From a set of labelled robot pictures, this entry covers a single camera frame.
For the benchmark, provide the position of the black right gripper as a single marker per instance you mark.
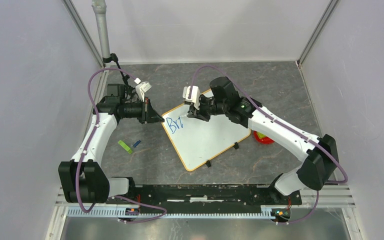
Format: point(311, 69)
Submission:
point(200, 111)

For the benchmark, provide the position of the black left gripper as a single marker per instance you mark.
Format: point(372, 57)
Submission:
point(149, 114)

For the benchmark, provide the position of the yellow framed whiteboard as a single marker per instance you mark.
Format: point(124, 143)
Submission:
point(196, 141)

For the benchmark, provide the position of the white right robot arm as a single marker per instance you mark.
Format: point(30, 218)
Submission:
point(318, 155)

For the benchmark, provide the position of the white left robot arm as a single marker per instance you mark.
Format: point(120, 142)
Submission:
point(82, 178)

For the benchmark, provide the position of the blue marker cap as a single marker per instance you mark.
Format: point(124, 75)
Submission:
point(136, 143)

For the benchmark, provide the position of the green owl eraser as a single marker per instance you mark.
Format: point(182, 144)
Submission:
point(126, 147)

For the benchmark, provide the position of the red bowl with green block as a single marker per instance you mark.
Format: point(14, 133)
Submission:
point(262, 139)

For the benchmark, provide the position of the grey vertical pole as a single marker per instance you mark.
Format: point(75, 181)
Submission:
point(100, 9)

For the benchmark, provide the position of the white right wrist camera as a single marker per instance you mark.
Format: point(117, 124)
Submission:
point(191, 95)

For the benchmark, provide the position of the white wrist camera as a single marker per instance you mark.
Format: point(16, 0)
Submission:
point(191, 95)
point(141, 88)

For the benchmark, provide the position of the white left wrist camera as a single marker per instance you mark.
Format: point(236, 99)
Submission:
point(141, 88)

